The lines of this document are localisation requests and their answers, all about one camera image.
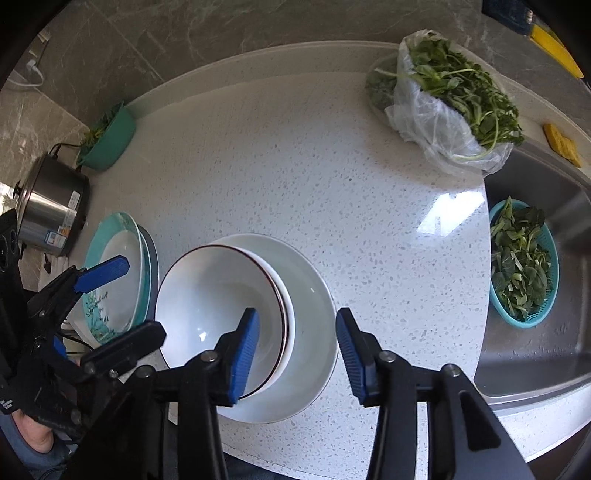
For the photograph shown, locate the yellow sponge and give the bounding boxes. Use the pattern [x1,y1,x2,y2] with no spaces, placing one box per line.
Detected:
[543,122,584,168]

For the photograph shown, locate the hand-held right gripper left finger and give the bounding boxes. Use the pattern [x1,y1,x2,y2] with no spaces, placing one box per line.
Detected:
[60,307,262,480]

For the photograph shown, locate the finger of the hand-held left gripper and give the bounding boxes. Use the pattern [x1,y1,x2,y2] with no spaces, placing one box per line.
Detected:
[78,322,167,377]
[28,255,131,334]

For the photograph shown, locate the bunch of leafy greens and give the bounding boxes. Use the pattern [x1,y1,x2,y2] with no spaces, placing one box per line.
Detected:
[409,38,526,151]

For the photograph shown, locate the loose green leaves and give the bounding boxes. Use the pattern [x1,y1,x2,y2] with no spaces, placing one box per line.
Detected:
[491,196,552,321]

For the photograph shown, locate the stainless steel rice cooker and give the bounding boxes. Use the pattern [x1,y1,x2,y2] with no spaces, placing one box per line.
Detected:
[15,154,91,257]

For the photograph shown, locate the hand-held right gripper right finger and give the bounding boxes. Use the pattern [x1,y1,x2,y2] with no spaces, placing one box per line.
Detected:
[335,308,536,480]

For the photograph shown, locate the green vegetable scraps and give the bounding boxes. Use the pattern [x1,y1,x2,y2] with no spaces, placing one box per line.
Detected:
[81,104,123,148]

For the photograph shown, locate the small clear bag of greens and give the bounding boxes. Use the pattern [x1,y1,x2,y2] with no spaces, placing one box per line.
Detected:
[365,53,402,114]

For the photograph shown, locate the yellow plastic item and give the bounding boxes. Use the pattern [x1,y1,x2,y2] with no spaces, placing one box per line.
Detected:
[530,23,585,79]

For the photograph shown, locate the person's left hand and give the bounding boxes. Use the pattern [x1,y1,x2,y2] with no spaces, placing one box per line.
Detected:
[15,412,54,457]

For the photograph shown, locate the white power cable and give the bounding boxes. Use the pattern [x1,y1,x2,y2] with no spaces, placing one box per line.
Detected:
[7,59,45,88]

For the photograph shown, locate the black power cord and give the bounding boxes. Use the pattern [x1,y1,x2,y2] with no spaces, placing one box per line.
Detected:
[48,142,88,160]

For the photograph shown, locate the stainless steel sink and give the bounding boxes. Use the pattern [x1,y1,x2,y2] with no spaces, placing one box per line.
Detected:
[475,141,591,409]

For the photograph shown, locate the large white bowl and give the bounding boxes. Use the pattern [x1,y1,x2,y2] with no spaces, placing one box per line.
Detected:
[203,233,340,424]

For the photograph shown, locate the person's left forearm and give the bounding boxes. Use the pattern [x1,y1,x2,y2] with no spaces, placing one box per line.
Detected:
[0,408,75,480]

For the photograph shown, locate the green plastic basket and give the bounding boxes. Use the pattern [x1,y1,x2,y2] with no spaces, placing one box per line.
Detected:
[75,102,137,172]

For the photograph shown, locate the dark blue item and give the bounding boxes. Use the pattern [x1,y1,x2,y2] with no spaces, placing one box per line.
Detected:
[482,0,536,37]

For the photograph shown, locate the blue plastic basket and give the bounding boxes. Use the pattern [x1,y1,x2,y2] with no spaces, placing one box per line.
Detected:
[488,199,560,329]

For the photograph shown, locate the clear plastic bag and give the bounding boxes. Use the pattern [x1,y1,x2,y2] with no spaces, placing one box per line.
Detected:
[384,29,515,175]

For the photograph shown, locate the white bowl with red trim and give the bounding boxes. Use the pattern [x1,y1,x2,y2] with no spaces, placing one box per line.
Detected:
[154,244,288,400]

